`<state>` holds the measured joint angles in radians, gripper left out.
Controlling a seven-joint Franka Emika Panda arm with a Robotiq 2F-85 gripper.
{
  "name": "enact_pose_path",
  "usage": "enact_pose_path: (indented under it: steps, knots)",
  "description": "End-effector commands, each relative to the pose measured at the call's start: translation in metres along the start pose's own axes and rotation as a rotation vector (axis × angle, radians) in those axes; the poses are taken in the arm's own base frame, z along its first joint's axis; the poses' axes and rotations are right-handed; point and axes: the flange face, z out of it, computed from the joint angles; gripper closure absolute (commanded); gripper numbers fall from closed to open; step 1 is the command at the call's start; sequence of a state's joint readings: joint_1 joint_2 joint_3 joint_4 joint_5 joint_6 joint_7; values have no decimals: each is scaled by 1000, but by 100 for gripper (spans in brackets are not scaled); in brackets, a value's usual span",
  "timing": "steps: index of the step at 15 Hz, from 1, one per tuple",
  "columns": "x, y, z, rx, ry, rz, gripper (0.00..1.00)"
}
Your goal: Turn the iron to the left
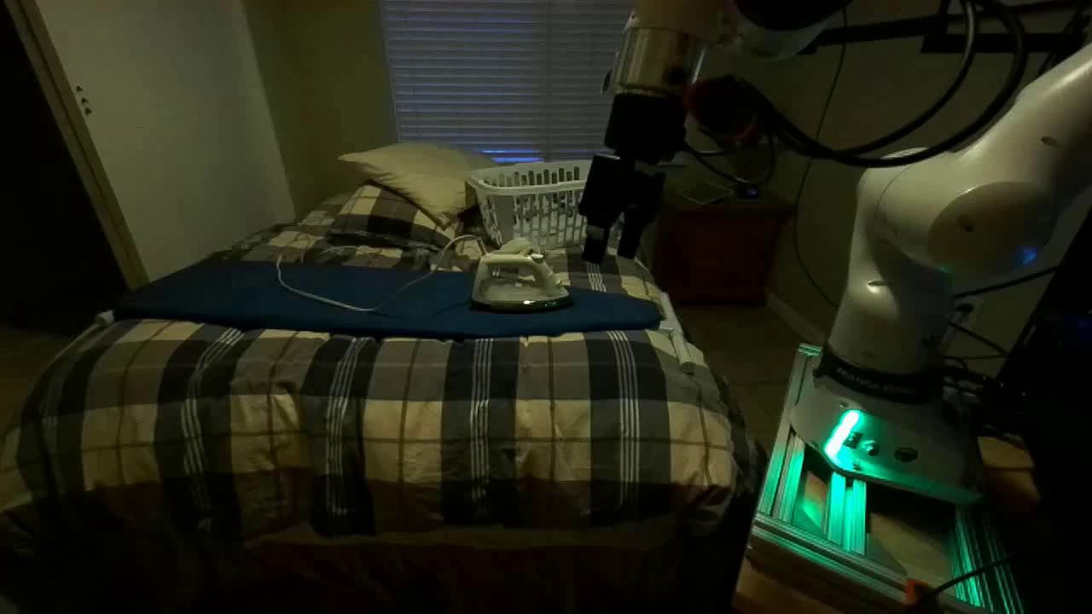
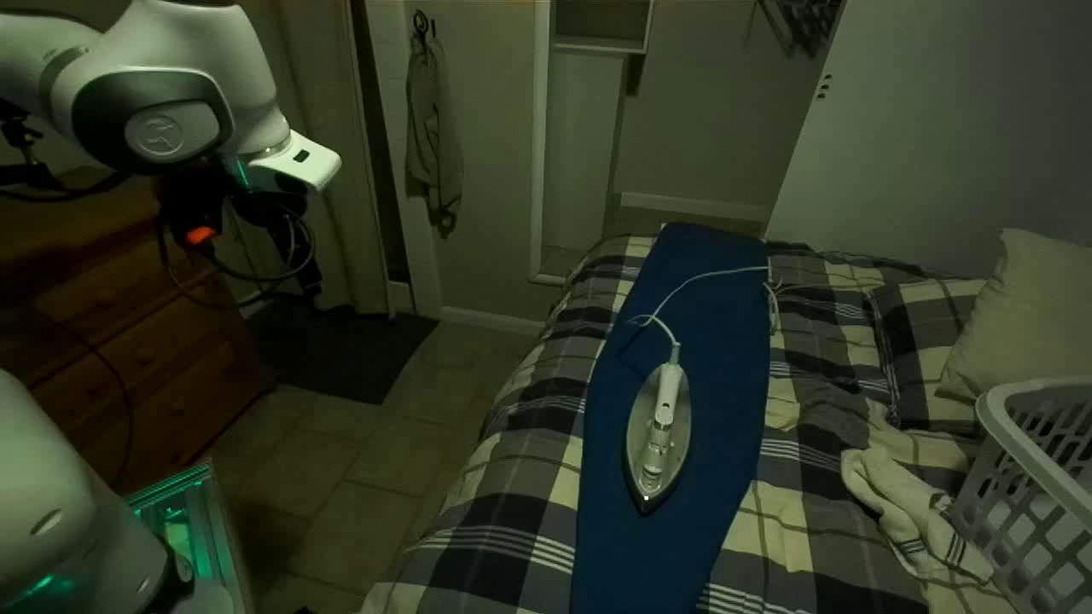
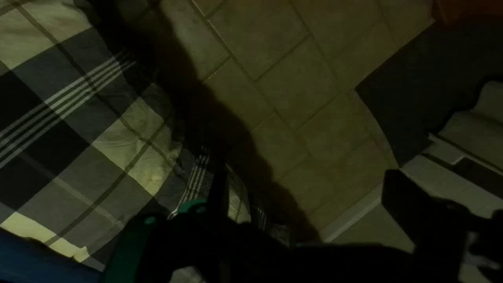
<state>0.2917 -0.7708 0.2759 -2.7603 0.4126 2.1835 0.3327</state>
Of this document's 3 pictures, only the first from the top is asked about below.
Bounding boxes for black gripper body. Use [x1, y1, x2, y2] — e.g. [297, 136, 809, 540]
[579, 95, 686, 262]

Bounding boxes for robot base mount green lit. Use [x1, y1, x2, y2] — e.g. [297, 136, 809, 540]
[749, 343, 1032, 614]

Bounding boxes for plaid bed comforter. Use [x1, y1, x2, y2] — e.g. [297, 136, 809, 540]
[0, 187, 762, 547]

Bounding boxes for beige pillow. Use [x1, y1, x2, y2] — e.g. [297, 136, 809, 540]
[341, 142, 487, 225]

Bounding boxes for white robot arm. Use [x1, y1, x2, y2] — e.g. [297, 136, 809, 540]
[579, 0, 1092, 394]

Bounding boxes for blue ironing mat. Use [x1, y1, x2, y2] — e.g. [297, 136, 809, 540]
[117, 262, 662, 337]

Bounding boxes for white door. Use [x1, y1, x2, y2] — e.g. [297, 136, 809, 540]
[6, 0, 294, 284]

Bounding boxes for white iron power cord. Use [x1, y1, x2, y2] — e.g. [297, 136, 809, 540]
[274, 234, 500, 316]

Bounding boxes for white laundry basket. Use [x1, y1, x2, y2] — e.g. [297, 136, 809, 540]
[467, 160, 591, 250]

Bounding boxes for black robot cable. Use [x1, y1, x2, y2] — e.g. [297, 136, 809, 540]
[686, 0, 1092, 170]

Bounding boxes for window blinds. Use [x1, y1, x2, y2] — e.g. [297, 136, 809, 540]
[381, 0, 633, 160]

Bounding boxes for wooden nightstand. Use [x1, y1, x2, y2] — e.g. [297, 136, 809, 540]
[653, 209, 784, 304]

